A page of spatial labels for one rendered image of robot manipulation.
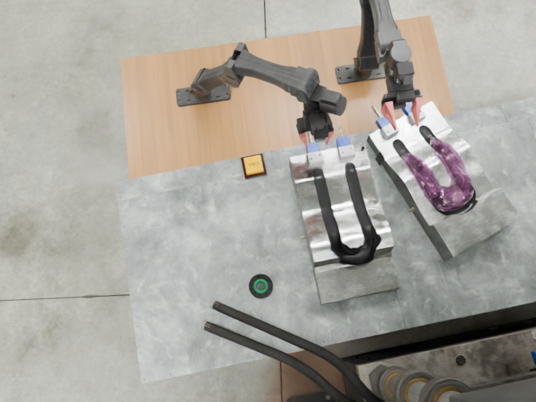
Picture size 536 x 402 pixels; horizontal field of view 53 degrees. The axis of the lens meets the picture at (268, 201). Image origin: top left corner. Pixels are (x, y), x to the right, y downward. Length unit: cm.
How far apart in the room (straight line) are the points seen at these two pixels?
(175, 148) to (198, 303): 56
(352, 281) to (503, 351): 54
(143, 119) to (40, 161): 112
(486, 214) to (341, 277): 51
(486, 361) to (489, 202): 52
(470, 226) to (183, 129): 105
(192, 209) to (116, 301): 98
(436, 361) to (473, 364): 12
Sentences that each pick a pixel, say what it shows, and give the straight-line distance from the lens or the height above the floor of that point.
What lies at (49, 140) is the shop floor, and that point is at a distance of 308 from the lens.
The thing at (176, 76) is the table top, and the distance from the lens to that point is 210.
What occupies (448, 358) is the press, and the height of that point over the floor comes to 79.
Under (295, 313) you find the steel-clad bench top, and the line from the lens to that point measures 181.
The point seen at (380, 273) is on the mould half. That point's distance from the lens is 179.
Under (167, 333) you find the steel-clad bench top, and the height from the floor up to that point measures 80.
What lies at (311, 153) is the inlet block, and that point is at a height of 92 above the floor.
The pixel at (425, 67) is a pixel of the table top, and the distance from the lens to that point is 213.
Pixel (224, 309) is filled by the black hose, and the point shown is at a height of 84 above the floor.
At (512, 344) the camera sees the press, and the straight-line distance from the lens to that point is 196.
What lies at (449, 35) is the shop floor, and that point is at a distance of 319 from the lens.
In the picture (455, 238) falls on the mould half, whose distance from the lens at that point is 181.
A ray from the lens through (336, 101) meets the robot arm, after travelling 153.
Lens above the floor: 261
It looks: 75 degrees down
